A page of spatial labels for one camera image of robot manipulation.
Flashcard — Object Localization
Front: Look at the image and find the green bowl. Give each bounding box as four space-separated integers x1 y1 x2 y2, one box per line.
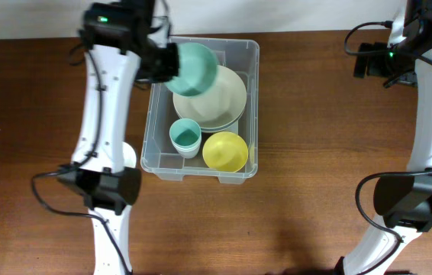
165 42 219 97

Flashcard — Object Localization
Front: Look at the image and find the clear plastic storage container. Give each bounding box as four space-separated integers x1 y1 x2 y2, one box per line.
140 36 260 184

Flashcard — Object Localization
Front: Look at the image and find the green cup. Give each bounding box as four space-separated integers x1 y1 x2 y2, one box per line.
169 118 201 149

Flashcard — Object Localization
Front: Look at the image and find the white cup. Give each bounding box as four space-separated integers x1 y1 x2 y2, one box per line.
173 144 200 154

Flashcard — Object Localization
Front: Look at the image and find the yellow bowl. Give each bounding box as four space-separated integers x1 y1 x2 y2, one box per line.
202 131 249 173

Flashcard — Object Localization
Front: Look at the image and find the grey translucent cup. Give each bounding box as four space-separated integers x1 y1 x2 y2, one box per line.
179 150 198 159

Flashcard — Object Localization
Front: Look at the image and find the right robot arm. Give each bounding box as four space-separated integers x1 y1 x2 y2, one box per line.
334 0 432 274

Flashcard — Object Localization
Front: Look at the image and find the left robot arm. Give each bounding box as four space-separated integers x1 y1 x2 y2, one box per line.
55 1 179 274

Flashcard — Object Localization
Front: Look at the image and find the white label in container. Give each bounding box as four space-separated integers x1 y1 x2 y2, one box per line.
227 121 239 134

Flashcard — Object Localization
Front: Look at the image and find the white bowl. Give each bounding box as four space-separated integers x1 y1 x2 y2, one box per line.
122 142 137 168

